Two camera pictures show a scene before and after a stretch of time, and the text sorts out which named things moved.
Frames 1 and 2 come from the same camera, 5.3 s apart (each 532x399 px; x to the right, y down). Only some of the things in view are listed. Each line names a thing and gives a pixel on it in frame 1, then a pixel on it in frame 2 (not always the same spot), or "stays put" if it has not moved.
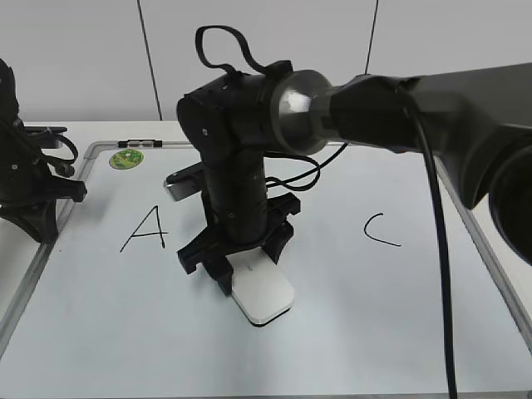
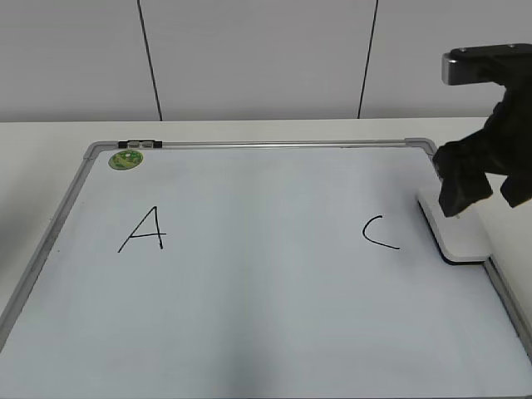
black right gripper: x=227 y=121 -> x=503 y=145
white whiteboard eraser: x=258 y=288 -> x=460 y=235
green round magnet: x=125 y=159 stays put
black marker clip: x=140 y=143 stays put
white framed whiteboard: x=106 y=312 stays put
